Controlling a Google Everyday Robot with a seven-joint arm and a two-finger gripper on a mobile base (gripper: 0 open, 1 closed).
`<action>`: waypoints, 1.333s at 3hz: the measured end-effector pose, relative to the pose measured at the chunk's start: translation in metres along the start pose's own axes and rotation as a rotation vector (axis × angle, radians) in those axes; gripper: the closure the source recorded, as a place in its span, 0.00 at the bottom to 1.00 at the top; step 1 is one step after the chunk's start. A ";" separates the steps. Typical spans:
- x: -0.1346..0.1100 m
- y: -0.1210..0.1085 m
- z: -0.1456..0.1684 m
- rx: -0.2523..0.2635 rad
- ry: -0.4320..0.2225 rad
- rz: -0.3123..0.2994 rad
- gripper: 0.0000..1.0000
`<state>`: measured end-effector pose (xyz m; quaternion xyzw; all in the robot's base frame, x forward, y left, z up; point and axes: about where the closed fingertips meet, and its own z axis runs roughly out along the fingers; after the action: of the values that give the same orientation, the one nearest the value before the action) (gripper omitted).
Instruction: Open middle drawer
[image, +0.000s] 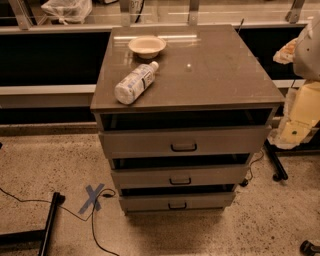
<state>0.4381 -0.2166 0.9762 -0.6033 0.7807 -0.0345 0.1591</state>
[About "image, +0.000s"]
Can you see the grey drawer cabinet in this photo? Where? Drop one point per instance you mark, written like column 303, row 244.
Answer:
column 207, row 78

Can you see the black stand leg left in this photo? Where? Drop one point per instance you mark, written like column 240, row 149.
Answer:
column 38, row 239

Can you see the grey drawer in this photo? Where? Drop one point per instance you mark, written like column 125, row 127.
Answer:
column 182, row 142
column 174, row 177
column 176, row 202

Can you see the white plastic bottle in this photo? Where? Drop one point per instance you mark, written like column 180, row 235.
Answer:
column 135, row 83

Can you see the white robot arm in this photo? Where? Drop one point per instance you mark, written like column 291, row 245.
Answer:
column 301, row 111

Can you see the grey top drawer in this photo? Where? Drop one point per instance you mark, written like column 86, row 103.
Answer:
column 182, row 142

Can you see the clear plastic bag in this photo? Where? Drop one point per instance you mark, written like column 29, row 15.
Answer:
column 67, row 11

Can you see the metal railing frame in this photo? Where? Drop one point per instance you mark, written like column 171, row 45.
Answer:
column 26, row 16

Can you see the blue tape cross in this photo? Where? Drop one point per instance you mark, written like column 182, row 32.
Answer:
column 92, row 195

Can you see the grey bottom drawer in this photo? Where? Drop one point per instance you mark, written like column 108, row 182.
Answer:
column 176, row 202

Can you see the black caster wheel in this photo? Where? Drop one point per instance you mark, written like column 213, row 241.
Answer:
column 309, row 249

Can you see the white paper bowl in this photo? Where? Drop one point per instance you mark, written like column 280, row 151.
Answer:
column 147, row 47

